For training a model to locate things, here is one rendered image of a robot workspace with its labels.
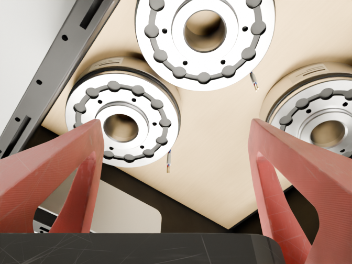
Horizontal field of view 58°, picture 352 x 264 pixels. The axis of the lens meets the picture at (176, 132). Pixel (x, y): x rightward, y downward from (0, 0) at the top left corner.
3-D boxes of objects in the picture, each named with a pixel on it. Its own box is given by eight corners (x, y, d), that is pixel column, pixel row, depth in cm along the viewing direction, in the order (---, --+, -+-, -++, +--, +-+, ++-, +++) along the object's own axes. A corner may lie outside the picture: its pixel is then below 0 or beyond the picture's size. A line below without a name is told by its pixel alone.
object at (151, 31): (202, 109, 28) (203, 113, 27) (108, 30, 24) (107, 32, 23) (302, 24, 23) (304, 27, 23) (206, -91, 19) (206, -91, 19)
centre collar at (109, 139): (128, 154, 30) (127, 158, 30) (84, 126, 28) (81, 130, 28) (161, 122, 28) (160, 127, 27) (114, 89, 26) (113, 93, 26)
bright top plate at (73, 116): (134, 178, 33) (134, 183, 32) (46, 125, 29) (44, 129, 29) (202, 118, 28) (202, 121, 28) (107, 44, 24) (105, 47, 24)
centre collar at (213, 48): (204, 73, 25) (204, 76, 25) (156, 30, 23) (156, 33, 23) (252, 28, 23) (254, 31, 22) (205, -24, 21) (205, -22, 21)
